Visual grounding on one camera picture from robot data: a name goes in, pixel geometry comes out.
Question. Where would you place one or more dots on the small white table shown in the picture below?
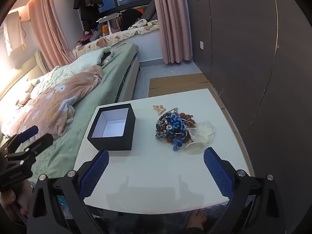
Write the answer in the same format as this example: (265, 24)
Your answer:
(158, 175)

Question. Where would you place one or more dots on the pile of mixed jewelry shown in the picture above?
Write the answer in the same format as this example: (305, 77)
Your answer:
(168, 129)

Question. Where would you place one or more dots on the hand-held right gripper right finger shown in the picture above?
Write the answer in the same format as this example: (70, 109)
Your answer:
(217, 173)

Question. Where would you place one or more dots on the person's left hand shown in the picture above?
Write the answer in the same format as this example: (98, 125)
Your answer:
(8, 197)

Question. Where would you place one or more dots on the bed with green sheet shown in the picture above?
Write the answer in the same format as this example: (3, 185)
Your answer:
(114, 78)

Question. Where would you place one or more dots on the pink curtain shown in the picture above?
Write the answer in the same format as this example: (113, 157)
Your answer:
(173, 22)
(51, 29)

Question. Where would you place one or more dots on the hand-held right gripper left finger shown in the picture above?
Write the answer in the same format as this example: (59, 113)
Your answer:
(97, 170)

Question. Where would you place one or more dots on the dark brown wardrobe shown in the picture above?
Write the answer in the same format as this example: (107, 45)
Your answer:
(243, 41)

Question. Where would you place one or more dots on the black box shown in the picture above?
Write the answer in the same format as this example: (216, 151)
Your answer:
(112, 144)

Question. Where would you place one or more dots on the gold butterfly brooch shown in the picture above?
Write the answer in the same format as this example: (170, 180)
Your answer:
(159, 109)

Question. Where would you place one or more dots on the beige headboard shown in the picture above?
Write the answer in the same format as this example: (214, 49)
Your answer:
(26, 73)

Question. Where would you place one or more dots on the pale green quilt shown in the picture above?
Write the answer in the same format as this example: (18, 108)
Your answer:
(90, 58)

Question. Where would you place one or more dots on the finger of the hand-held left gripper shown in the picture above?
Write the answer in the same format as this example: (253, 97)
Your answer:
(28, 132)
(40, 142)

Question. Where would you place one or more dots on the hanging dark clothes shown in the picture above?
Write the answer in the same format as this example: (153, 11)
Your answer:
(89, 2)

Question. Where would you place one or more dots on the white folding rack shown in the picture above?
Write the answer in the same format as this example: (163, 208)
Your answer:
(109, 20)

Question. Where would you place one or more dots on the flat brown cardboard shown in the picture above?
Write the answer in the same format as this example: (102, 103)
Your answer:
(178, 85)

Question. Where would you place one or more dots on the black bag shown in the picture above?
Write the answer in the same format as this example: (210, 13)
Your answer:
(131, 17)

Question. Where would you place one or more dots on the cream bear print blanket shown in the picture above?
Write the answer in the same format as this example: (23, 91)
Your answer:
(114, 37)

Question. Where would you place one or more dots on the pink floral fleece blanket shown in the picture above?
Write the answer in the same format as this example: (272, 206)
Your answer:
(48, 107)

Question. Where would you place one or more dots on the translucent white hair accessory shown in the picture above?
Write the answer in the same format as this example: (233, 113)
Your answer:
(204, 131)

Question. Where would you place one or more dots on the person's bare foot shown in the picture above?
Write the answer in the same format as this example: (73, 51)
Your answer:
(196, 220)

